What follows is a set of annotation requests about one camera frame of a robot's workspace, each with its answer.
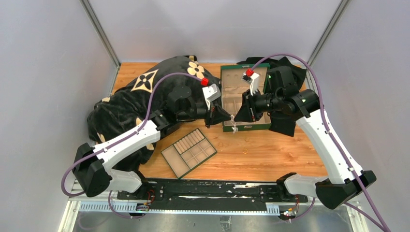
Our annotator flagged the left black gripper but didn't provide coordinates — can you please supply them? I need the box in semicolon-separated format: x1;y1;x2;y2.
178;99;231;129

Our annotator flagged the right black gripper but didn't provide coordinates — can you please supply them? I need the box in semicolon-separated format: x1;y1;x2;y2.
234;87;283;123

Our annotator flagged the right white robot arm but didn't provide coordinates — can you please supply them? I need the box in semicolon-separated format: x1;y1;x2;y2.
234;66;376;209

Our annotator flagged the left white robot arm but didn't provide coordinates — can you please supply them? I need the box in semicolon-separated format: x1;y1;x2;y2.
72;84;231;200

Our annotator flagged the green jewelry box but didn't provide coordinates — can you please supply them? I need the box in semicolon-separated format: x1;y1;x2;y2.
220;64;271;132

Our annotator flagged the green jewelry tray insert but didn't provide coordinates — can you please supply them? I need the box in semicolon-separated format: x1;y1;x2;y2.
161;128;217;179

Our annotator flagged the black cloth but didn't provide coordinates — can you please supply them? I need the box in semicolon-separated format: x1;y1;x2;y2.
234;57;307;137

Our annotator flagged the black blanket with beige flowers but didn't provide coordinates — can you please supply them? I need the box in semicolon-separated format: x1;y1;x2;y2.
87;56;221;173

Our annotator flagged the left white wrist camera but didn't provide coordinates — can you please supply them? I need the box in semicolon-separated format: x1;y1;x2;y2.
202;83;221;111

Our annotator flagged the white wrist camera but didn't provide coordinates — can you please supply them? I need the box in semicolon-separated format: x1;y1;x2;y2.
241;68;260;96
202;83;221;111

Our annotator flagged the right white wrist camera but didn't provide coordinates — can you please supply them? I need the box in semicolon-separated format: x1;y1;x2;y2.
241;68;260;96

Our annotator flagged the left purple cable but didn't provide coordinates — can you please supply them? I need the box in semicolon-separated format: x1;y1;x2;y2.
61;72;205;197

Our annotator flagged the purple cable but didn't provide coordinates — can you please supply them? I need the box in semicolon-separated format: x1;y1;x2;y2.
251;53;392;232
61;72;205;197

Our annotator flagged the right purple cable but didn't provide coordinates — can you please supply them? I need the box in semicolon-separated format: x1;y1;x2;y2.
251;53;392;232

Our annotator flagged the black mounting base plate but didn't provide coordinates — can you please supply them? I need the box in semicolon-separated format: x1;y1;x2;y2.
115;178;308;213

